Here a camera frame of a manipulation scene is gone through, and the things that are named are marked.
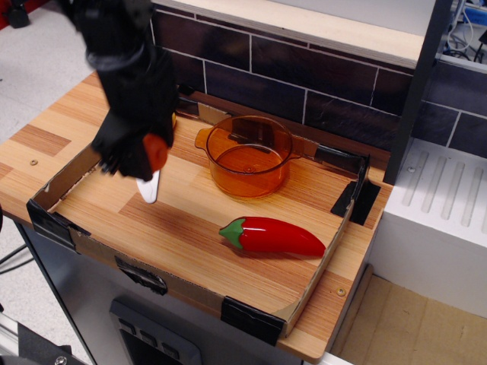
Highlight cardboard fence with black tape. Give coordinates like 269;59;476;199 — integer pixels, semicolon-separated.
27;83;390;357

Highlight yellow handled white toy knife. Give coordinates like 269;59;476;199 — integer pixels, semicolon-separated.
135;112;178;205

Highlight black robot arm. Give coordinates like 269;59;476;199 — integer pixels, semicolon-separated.
59;1;179;182

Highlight orange toy carrot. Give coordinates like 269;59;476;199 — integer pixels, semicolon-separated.
143;133;169;173

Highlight grey vertical post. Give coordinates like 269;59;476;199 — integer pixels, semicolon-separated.
383;1;453;185

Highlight orange transparent plastic pot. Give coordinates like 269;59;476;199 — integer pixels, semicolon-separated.
195;116;304;198

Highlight white ridged sink drainboard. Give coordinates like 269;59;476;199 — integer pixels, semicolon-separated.
369;139;486;317

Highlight black cables on floor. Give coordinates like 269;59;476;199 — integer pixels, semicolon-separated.
0;243;35;275

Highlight grey oven control panel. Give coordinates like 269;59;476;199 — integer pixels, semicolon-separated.
110;300;202;365

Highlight red toy chili pepper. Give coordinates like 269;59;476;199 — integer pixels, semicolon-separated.
218;217;326;258

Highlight white cables top right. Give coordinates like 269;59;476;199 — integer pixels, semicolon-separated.
443;0;487;64

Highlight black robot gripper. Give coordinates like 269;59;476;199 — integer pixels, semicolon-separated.
84;36;178;181

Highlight light wooden shelf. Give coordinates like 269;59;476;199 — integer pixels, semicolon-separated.
155;0;424;68

